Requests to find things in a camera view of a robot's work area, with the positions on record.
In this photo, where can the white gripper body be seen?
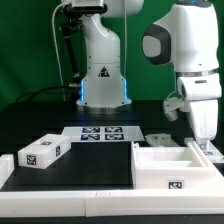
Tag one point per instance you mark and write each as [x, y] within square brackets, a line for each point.
[201, 94]

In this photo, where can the white left corner rail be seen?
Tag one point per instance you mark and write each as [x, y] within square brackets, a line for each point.
[6, 168]

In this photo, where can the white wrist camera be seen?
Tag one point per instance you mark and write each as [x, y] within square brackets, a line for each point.
[170, 107]

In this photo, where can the white cabinet body frame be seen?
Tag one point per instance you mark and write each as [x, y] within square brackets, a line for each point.
[170, 167]

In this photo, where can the white cabinet top block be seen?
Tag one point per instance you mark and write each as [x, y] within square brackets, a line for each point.
[43, 152]

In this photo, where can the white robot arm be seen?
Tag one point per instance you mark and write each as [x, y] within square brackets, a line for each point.
[186, 37]

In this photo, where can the white fiducial marker sheet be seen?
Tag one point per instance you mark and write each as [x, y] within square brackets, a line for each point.
[104, 133]

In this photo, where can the white table border rail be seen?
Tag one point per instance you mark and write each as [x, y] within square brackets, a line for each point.
[200, 200]

